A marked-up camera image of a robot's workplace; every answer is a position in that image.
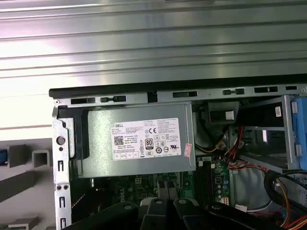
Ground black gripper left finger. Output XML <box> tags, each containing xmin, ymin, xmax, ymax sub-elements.
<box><xmin>63</xmin><ymin>197</ymin><xmax>176</xmax><ymax>230</ymax></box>

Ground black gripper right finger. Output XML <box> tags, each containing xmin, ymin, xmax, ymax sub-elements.
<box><xmin>173</xmin><ymin>198</ymin><xmax>286</xmax><ymax>230</ymax></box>

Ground black RAM slot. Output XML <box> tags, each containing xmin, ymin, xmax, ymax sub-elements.
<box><xmin>202</xmin><ymin>165</ymin><xmax>207</xmax><ymax>208</ymax></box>
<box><xmin>198</xmin><ymin>165</ymin><xmax>202</xmax><ymax>208</ymax></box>
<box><xmin>206</xmin><ymin>165</ymin><xmax>211</xmax><ymax>208</ymax></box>
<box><xmin>211</xmin><ymin>165</ymin><xmax>215</xmax><ymax>208</ymax></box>

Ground green motherboard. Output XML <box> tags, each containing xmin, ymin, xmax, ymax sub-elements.
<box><xmin>91</xmin><ymin>155</ymin><xmax>232</xmax><ymax>209</ymax></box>

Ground grey power supply unit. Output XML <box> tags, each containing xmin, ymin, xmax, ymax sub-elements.
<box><xmin>78</xmin><ymin>103</ymin><xmax>197</xmax><ymax>179</ymax></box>

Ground black open PC case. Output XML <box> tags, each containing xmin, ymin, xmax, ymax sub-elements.
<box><xmin>48</xmin><ymin>78</ymin><xmax>307</xmax><ymax>230</ymax></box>

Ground metal optical drive cage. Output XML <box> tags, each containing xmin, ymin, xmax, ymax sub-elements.
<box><xmin>230</xmin><ymin>94</ymin><xmax>295</xmax><ymax>171</ymax></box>

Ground blue plastic drive latch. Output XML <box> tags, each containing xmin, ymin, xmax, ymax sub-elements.
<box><xmin>290</xmin><ymin>99</ymin><xmax>307</xmax><ymax>158</ymax></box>

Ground grey parts rack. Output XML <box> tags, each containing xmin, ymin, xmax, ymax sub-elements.
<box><xmin>0</xmin><ymin>143</ymin><xmax>53</xmax><ymax>230</ymax></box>

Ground yellow black power wire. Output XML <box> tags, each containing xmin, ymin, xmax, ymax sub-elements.
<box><xmin>195</xmin><ymin>141</ymin><xmax>226</xmax><ymax>154</ymax></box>

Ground red orange wire bundle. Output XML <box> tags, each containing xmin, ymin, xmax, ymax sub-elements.
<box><xmin>224</xmin><ymin>126</ymin><xmax>269</xmax><ymax>173</ymax></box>

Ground black wire bundle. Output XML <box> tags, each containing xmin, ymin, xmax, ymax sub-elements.
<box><xmin>263</xmin><ymin>169</ymin><xmax>307</xmax><ymax>230</ymax></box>

